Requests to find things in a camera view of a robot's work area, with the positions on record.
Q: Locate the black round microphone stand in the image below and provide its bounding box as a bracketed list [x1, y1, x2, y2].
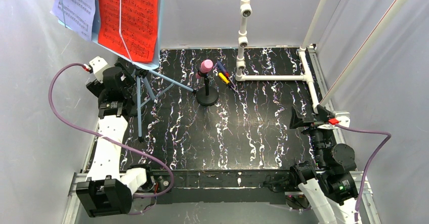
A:
[196, 73, 219, 107]

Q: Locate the pink toy microphone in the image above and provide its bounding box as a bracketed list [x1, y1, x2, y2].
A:
[196, 59, 213, 79]

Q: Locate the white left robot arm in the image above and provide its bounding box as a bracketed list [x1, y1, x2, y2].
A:
[76, 66, 157, 217]

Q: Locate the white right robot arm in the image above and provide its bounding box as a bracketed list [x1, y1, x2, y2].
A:
[289, 105, 362, 223]

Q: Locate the lavender sheet music page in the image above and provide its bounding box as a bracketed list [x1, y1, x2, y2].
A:
[51, 0, 96, 41]

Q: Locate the white diagonal pole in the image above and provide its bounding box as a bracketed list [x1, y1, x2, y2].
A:
[319, 0, 408, 106]

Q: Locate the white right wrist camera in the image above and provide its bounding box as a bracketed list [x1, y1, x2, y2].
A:
[318, 111, 351, 130]

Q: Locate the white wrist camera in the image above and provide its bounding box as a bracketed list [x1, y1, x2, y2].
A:
[318, 111, 351, 130]
[89, 56, 110, 83]

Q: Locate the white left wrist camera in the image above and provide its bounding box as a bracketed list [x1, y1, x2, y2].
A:
[89, 56, 110, 83]

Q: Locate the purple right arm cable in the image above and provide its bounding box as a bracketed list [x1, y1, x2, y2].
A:
[338, 124, 392, 223]

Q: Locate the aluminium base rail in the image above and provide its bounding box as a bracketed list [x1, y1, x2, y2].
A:
[62, 44, 382, 224]

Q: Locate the white PVC pipe frame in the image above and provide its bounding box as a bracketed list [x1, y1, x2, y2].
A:
[234, 0, 336, 114]

